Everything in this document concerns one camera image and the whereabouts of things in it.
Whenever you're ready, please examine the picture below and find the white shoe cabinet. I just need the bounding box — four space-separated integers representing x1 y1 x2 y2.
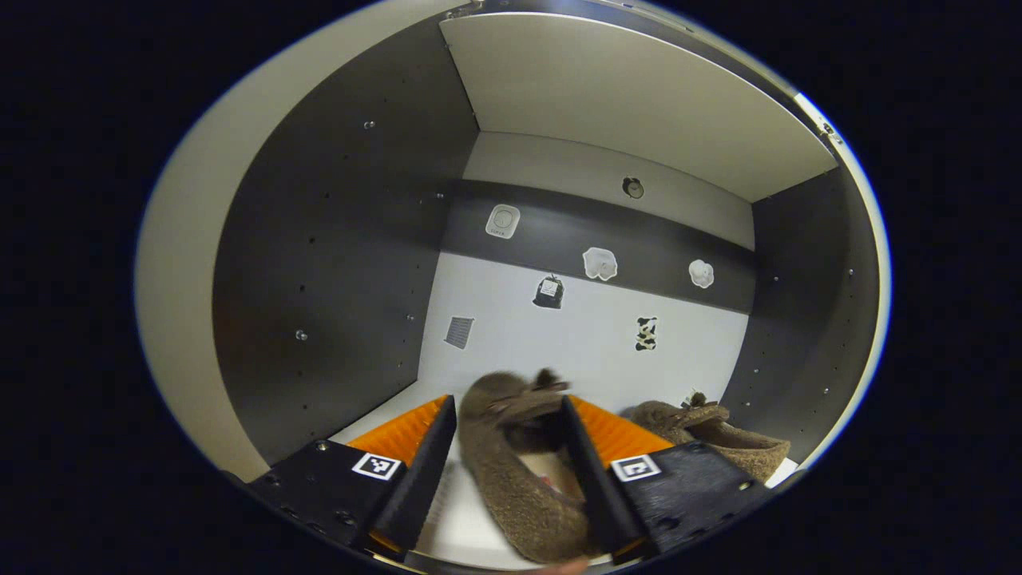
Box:
212 0 883 572

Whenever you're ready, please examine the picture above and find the brown felt shoe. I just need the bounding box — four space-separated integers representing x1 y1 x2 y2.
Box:
623 391 791 484
459 367 612 564

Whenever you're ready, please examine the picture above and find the white door with camera sticker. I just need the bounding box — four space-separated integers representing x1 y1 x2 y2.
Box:
134 4 472 482

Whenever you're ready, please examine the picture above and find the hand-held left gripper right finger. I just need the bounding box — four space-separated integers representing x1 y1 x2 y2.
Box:
559 395 771 560

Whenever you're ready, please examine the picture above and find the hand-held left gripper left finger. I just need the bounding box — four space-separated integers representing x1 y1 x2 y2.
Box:
244 394 458 556

